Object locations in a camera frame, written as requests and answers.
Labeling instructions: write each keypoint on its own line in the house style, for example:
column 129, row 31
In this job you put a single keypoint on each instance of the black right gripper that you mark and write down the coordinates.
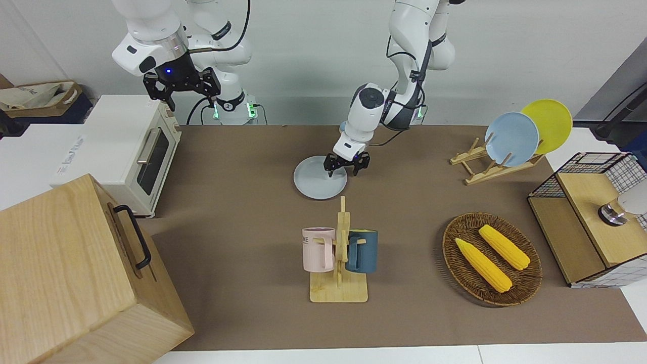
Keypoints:
column 177, row 76

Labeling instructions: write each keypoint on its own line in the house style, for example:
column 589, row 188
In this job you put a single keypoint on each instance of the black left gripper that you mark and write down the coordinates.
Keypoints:
column 346, row 161

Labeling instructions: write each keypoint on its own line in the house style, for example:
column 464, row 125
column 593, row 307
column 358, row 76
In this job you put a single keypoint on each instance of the gray plate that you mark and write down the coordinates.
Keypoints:
column 316, row 182

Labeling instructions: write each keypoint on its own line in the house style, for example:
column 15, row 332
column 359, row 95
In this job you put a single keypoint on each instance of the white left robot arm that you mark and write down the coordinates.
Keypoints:
column 364, row 116

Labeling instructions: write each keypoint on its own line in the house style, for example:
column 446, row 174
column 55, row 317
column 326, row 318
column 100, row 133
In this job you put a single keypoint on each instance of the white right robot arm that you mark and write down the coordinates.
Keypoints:
column 151, row 30

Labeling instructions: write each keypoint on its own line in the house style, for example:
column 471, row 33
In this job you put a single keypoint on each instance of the light blue plate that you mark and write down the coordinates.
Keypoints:
column 513, row 139

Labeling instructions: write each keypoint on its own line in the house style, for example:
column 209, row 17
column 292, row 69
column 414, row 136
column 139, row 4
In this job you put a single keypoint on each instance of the yellow plate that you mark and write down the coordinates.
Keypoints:
column 553, row 121

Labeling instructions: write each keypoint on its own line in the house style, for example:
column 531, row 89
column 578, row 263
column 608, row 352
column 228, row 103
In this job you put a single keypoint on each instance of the blue call bell wooden base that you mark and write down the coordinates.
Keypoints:
column 342, row 126

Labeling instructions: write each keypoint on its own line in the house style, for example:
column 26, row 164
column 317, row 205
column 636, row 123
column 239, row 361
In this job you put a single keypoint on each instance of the pink mug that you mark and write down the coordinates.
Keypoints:
column 316, row 250

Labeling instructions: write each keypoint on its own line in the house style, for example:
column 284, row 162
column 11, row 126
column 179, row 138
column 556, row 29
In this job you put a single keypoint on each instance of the dark blue mug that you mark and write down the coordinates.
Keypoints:
column 366, row 253

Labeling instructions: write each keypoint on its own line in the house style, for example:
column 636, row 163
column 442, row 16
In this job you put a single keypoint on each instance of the white toaster oven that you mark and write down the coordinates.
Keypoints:
column 111, row 141

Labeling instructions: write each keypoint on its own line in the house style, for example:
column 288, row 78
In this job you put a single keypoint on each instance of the brown table mat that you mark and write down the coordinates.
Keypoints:
column 252, row 202

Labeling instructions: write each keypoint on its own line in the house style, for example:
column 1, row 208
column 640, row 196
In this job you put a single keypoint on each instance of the dark blue storage crate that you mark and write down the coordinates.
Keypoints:
column 78, row 115

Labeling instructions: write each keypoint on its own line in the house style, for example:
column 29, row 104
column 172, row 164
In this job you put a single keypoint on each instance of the wooden mug tree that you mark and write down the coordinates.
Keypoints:
column 338, row 290

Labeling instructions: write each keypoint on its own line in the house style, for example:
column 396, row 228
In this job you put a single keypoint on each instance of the brown wicker basket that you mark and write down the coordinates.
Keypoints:
column 450, row 253

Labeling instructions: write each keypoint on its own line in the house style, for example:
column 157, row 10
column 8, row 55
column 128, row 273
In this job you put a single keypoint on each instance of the wooden dish rack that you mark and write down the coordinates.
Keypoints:
column 485, row 174

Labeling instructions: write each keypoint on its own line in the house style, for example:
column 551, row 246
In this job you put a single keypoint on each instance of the white cloth bag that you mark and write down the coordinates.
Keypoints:
column 30, row 96

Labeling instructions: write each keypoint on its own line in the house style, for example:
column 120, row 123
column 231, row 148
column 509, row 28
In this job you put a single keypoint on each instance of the yellow corn cob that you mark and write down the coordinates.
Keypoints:
column 505, row 247
column 482, row 265

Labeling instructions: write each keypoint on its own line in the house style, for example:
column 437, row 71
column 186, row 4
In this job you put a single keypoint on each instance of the black metal stand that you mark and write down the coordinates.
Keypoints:
column 614, row 121

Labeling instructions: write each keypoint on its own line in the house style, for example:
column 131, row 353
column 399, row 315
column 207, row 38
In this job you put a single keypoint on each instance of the white cylinder device glass base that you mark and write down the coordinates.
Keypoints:
column 634, row 199

